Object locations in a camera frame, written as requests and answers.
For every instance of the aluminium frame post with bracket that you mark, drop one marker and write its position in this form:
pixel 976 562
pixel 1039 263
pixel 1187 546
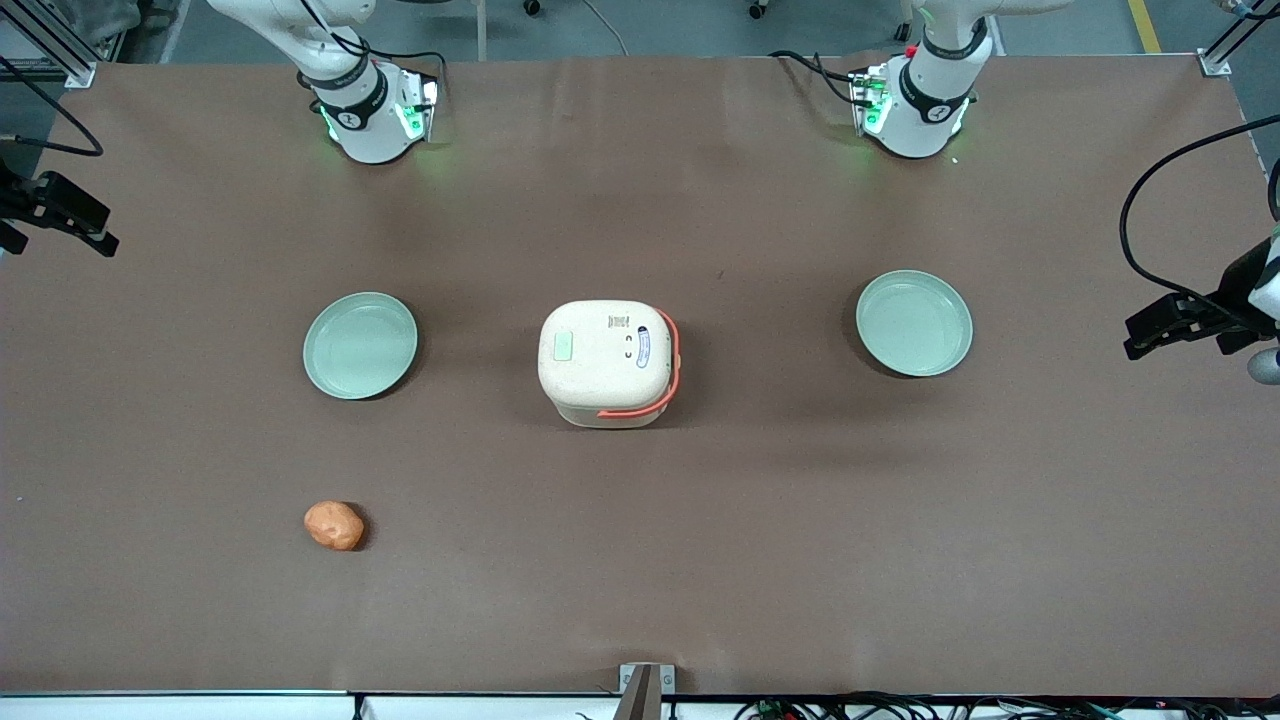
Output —
pixel 1222 50
pixel 55 50

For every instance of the pale green round plate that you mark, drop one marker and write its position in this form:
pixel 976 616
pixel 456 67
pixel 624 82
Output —
pixel 914 322
pixel 360 345

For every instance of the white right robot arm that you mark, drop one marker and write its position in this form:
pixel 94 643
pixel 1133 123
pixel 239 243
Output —
pixel 365 115

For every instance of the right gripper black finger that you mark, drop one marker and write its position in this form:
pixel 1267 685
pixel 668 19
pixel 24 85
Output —
pixel 10 236
pixel 78 210

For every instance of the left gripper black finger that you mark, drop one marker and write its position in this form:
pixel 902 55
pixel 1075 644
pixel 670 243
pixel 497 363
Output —
pixel 1170 322
pixel 1238 343

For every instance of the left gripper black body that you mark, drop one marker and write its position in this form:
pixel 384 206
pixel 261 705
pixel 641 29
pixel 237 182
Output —
pixel 1243 277

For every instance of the orange lumpy bread roll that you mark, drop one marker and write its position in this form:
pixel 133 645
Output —
pixel 334 526

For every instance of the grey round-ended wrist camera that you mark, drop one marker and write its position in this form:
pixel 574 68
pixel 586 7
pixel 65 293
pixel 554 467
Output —
pixel 1266 366

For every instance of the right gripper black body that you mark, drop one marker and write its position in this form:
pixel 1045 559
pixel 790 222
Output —
pixel 22 199

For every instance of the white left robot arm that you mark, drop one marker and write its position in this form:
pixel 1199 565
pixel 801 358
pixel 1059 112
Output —
pixel 925 105

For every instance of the grey metal table edge bracket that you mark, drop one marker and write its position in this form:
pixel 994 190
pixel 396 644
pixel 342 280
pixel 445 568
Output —
pixel 645 690

